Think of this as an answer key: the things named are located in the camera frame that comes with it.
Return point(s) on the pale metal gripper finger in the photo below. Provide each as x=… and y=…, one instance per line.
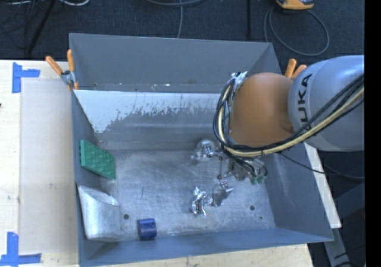
x=221, y=194
x=206, y=149

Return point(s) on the silver crumpled foil piece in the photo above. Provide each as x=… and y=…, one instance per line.
x=199, y=202

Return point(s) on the grey metal bin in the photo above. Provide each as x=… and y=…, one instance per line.
x=166, y=170

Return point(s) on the blue cylinder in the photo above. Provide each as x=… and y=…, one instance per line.
x=146, y=229

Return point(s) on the dark green flat block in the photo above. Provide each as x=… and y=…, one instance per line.
x=97, y=159

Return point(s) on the pale wood flat board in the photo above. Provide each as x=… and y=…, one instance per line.
x=44, y=155

